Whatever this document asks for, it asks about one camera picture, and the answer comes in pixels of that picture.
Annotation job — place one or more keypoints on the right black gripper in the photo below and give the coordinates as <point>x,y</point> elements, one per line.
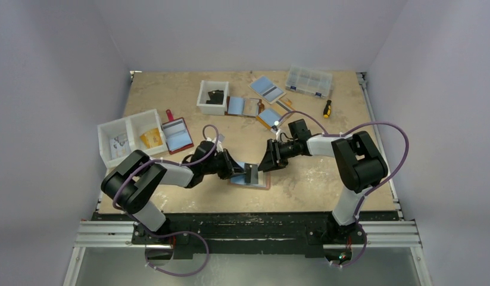
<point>273,153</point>

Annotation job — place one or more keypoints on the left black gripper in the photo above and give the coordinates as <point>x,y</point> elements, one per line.
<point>231,167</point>

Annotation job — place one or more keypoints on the pink card holder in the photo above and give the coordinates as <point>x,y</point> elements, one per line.
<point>263,179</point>

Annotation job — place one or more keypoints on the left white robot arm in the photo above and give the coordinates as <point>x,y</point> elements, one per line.
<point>132,183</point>

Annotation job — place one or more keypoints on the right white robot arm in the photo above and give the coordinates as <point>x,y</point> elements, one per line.
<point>360,165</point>

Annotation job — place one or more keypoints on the orange card holder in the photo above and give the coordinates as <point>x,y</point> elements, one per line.
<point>273,114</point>

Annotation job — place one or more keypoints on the brown open card holder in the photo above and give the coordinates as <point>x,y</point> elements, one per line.
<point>244,107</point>

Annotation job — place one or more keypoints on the red card holder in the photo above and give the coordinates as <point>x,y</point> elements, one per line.
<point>176,133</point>

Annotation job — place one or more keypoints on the white card holder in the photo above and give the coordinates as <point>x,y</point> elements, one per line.
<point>267,89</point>

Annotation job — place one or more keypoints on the orange card in bin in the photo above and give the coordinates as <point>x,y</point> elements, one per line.
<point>152,138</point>

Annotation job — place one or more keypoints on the printed card in bin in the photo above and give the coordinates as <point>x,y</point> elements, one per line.
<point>119,146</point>

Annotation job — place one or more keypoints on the black object in box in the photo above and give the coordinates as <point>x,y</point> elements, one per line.
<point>215,97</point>

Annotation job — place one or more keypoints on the small white square box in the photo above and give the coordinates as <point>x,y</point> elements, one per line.
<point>209,109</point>

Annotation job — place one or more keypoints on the yellow black screwdriver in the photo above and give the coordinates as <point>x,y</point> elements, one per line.
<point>327,109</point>

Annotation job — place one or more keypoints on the clear plastic organizer box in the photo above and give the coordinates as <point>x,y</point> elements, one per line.
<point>309,82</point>

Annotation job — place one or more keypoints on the white two-compartment bin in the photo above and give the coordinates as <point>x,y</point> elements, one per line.
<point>134,126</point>

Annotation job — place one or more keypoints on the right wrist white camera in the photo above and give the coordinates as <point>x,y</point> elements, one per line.
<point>275,128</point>

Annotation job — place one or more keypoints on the wrist white camera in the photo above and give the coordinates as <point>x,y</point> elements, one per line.
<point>275,128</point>
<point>218,140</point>

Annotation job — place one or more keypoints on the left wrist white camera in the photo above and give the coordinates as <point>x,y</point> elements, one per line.
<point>218,140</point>

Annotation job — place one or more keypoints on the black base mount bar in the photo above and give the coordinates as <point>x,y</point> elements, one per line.
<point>301,233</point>

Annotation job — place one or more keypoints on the aluminium frame rail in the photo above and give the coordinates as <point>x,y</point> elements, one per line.
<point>119,234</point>

